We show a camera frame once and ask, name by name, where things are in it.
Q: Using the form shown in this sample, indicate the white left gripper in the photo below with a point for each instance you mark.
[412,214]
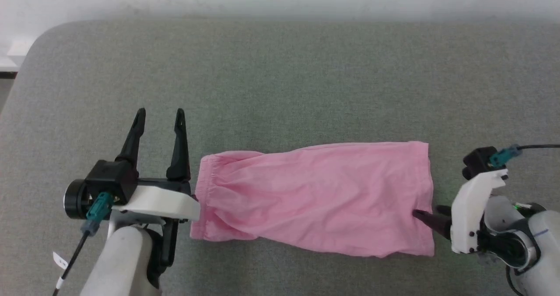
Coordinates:
[162,202]

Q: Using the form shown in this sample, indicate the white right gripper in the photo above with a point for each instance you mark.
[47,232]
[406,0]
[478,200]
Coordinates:
[468,217]

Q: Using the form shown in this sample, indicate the pink garment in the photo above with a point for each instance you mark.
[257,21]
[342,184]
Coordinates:
[315,195]

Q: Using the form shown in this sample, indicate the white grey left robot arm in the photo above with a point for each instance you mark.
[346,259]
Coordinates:
[127,261]

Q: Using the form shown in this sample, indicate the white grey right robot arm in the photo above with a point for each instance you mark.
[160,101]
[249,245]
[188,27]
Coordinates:
[533,239]

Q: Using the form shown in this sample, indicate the grey fabric sofa cushion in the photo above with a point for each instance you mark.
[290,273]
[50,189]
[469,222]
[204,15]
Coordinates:
[280,81]

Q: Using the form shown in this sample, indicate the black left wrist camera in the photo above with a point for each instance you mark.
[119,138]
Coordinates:
[109,180]

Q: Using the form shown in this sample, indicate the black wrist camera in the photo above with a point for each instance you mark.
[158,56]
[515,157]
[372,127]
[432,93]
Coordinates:
[109,180]
[477,162]

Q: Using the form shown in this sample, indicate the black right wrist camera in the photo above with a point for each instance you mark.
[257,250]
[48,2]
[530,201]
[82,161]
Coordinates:
[477,162]

